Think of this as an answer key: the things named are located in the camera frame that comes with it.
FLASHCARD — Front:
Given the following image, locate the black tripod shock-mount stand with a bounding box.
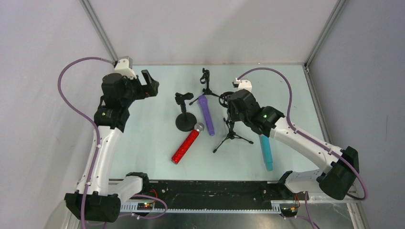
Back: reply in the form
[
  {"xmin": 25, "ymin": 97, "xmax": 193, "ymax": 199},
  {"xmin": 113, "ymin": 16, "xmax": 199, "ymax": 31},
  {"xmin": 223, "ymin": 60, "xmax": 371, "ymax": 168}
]
[{"xmin": 213, "ymin": 92, "xmax": 254, "ymax": 153}]

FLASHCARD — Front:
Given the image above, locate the purple microphone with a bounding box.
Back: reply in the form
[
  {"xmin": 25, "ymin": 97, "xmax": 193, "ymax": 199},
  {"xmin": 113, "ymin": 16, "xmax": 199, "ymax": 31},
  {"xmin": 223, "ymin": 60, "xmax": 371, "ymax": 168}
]
[{"xmin": 198, "ymin": 95, "xmax": 215, "ymax": 136}]

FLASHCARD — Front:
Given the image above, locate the red glitter microphone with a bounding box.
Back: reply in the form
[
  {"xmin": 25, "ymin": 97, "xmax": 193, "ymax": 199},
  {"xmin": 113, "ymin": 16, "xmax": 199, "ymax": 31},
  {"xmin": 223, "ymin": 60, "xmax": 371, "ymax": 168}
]
[{"xmin": 171, "ymin": 123, "xmax": 205, "ymax": 164}]

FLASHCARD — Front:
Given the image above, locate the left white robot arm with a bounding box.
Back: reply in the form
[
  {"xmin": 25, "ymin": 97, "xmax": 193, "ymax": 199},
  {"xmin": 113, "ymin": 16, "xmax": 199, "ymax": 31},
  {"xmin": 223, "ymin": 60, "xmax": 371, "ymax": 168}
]
[{"xmin": 64, "ymin": 70, "xmax": 159, "ymax": 222}]

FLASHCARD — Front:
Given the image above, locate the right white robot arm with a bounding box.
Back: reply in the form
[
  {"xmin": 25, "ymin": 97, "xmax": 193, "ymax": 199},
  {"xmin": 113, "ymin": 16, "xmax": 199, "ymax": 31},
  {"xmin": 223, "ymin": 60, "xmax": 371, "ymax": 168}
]
[{"xmin": 225, "ymin": 89, "xmax": 359, "ymax": 200}]

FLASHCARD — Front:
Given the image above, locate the black tripod clip stand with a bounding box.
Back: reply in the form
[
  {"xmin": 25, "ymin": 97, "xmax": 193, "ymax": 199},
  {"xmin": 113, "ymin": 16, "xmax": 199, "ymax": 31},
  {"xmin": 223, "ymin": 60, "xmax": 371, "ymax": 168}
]
[{"xmin": 200, "ymin": 68, "xmax": 219, "ymax": 98}]

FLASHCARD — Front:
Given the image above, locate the round base mic stand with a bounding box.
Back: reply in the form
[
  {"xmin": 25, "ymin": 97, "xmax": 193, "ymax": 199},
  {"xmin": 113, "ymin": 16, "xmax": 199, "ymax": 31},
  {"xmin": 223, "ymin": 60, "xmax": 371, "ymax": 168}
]
[{"xmin": 175, "ymin": 93, "xmax": 197, "ymax": 132}]

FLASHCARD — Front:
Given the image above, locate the teal microphone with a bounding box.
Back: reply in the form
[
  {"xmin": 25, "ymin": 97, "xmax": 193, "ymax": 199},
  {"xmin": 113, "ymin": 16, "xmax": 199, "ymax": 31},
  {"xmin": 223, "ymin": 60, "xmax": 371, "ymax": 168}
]
[{"xmin": 259, "ymin": 135, "xmax": 273, "ymax": 171}]

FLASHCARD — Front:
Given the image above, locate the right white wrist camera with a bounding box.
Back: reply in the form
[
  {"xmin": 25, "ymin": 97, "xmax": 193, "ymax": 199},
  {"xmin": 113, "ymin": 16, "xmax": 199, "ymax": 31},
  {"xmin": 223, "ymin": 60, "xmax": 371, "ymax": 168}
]
[{"xmin": 232, "ymin": 78, "xmax": 252, "ymax": 92}]

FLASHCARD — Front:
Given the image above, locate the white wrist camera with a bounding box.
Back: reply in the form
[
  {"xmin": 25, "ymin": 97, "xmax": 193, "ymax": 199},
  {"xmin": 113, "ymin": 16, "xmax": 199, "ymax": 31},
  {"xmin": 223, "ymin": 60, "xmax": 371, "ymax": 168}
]
[
  {"xmin": 232, "ymin": 78, "xmax": 252, "ymax": 92},
  {"xmin": 114, "ymin": 56, "xmax": 138, "ymax": 80}
]

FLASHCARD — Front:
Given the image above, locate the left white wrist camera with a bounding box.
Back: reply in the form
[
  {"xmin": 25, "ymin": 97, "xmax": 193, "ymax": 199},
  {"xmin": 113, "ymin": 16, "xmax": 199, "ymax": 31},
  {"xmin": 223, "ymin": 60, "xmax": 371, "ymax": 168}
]
[{"xmin": 114, "ymin": 56, "xmax": 138, "ymax": 80}]

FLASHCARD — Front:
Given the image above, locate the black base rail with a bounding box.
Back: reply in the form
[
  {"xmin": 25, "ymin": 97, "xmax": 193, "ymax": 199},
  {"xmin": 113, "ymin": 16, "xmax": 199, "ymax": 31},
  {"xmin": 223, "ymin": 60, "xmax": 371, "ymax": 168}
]
[{"xmin": 141, "ymin": 180, "xmax": 295, "ymax": 210}]

